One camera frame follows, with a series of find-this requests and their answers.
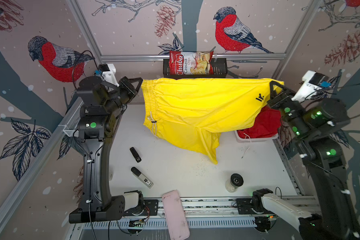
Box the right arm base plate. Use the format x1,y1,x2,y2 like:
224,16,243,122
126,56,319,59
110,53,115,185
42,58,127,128
233,198,275,216

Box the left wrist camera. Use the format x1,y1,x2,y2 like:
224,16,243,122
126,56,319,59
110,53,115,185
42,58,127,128
95,64,119,87

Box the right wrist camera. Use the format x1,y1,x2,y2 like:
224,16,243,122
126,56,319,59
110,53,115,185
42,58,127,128
292,71,331,103

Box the yellow shorts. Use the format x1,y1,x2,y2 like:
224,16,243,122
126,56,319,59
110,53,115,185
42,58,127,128
142,78,273,164

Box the jar with black lid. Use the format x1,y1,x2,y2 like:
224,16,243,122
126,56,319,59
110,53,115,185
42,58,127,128
225,173,244,193

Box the red shorts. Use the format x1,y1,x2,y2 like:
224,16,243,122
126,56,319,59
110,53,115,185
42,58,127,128
236,106,281,139

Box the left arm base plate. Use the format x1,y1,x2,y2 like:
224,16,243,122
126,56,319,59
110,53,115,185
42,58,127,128
124,199,159,217

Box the red cassava chips bag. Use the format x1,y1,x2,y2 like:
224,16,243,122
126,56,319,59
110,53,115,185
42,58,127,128
169,51,214,76

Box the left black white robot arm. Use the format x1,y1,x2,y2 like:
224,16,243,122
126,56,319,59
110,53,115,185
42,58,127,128
69,76,144,224

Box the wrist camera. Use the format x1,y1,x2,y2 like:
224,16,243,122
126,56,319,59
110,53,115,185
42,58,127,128
95,64,119,87
292,71,331,103

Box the white plastic basket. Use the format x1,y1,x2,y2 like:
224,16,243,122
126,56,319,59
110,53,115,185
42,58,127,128
234,131,279,143

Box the white wire wall basket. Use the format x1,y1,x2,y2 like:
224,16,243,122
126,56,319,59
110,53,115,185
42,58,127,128
59,97,84,137

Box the grey white remote device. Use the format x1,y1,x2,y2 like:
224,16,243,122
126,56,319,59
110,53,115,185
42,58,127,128
131,167,154,189

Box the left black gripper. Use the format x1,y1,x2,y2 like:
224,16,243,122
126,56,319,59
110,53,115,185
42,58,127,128
103,75,143,114

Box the black wall shelf basket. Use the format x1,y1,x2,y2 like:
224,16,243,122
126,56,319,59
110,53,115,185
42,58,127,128
163,59,228,80

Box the pink silicone case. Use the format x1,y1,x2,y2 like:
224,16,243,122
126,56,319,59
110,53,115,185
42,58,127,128
162,190,190,240

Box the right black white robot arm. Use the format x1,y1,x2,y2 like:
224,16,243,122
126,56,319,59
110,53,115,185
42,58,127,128
251,81,360,240

